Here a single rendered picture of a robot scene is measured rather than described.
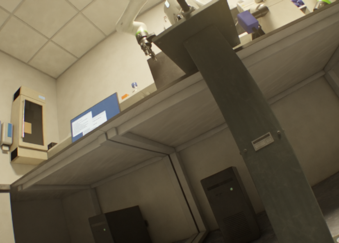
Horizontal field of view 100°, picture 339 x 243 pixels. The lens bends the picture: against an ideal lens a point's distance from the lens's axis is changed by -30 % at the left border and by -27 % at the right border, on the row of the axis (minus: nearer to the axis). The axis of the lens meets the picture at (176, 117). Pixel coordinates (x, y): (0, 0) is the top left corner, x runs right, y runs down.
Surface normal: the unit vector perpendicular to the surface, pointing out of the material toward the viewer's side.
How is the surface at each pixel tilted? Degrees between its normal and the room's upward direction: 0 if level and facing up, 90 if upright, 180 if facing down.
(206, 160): 90
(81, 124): 86
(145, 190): 90
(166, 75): 86
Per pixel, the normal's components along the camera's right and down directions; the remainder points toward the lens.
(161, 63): -0.38, -0.32
